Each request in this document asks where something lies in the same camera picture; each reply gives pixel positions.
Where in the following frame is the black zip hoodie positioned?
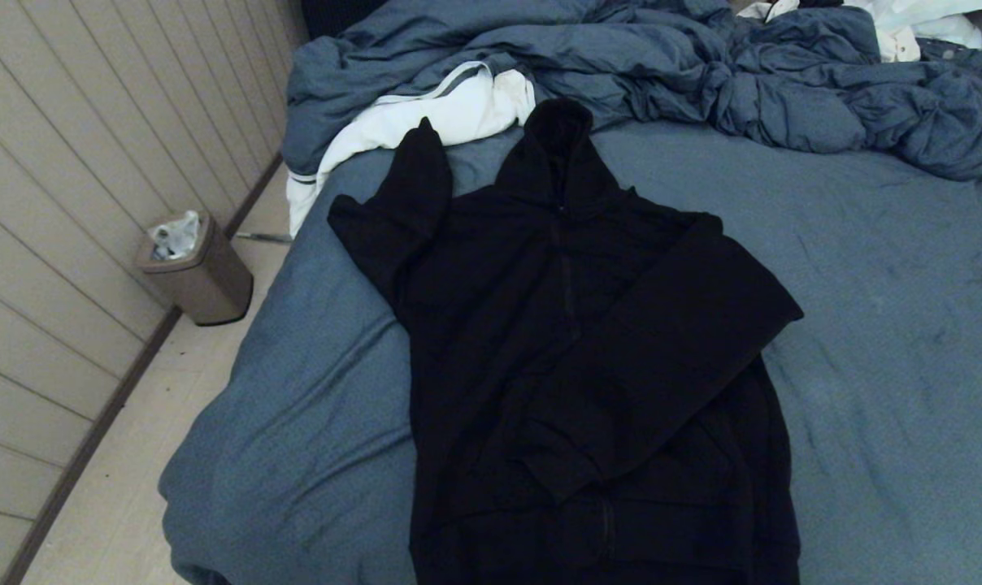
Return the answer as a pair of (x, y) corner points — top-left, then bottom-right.
(327, 97), (806, 585)

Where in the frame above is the white garment with grey stripe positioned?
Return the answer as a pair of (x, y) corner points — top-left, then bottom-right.
(286, 61), (537, 237)

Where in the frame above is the rumpled blue duvet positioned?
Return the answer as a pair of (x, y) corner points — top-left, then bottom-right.
(282, 0), (982, 181)

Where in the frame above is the beige trash bin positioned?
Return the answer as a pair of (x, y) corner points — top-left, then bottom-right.
(136, 211), (254, 327)

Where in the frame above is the clear plastic bin bag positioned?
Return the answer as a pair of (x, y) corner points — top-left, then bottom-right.
(150, 211), (202, 262)

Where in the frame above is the black headboard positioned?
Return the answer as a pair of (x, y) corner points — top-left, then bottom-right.
(300, 0), (388, 39)

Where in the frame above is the blue bed sheet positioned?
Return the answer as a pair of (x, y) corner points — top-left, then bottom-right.
(158, 120), (982, 585)

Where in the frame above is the cream rumpled garment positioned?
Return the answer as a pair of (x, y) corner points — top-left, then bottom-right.
(737, 0), (923, 64)

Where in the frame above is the white pillow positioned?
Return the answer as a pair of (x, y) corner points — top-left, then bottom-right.
(853, 0), (982, 48)

